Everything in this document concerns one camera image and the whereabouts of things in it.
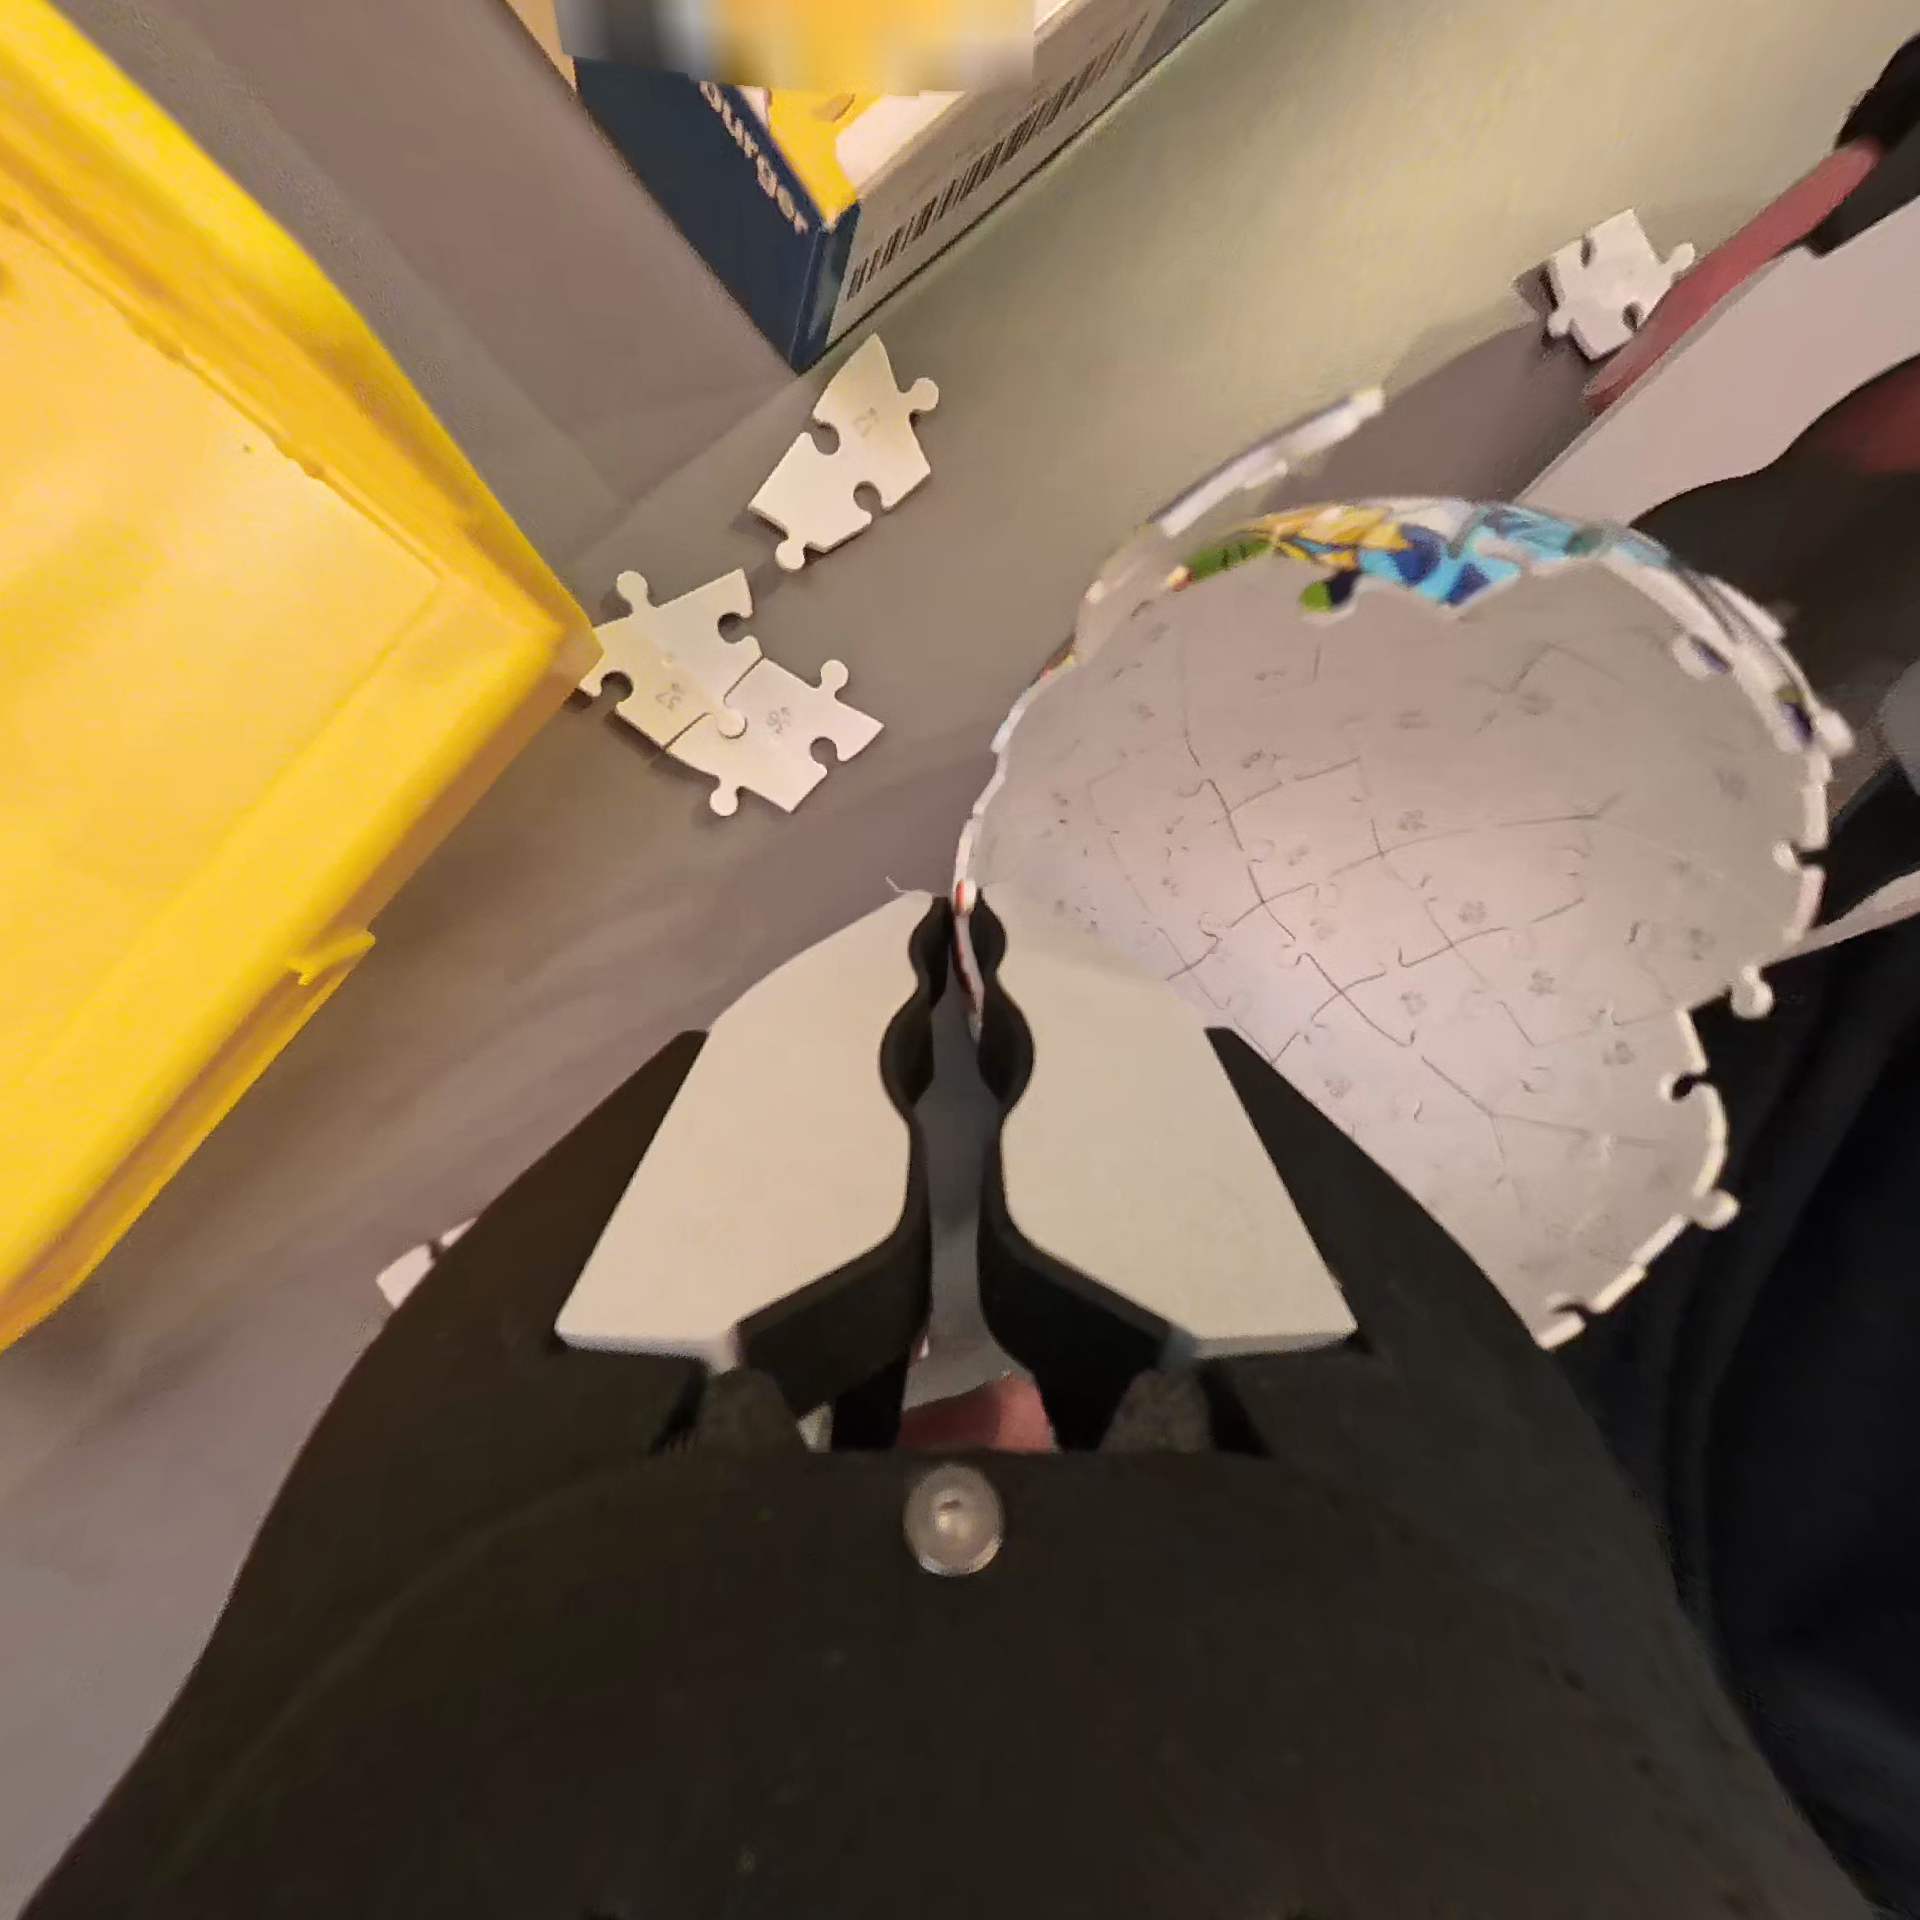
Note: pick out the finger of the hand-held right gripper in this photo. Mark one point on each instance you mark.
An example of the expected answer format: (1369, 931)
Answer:
(1769, 375)

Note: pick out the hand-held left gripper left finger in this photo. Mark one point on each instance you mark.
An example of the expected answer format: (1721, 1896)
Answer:
(750, 1185)

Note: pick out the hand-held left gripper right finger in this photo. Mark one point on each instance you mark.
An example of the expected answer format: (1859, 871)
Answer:
(1171, 1201)

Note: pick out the colourful puzzle ball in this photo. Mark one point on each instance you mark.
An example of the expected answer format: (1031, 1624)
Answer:
(1424, 901)

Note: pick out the blue puzzle box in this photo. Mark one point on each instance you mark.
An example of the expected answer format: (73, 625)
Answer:
(763, 224)

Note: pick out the yellow plastic tray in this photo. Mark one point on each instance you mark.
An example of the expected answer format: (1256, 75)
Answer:
(224, 675)

